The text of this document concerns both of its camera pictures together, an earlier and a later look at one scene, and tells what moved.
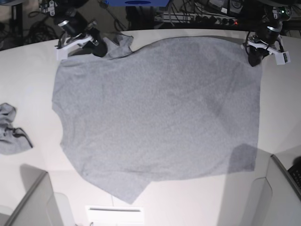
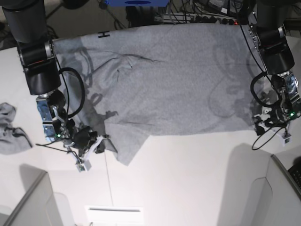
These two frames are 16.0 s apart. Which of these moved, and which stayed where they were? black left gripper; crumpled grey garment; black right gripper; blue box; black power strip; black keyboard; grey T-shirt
Moved: grey T-shirt; black left gripper; black right gripper
Stayed: black power strip; black keyboard; blue box; crumpled grey garment
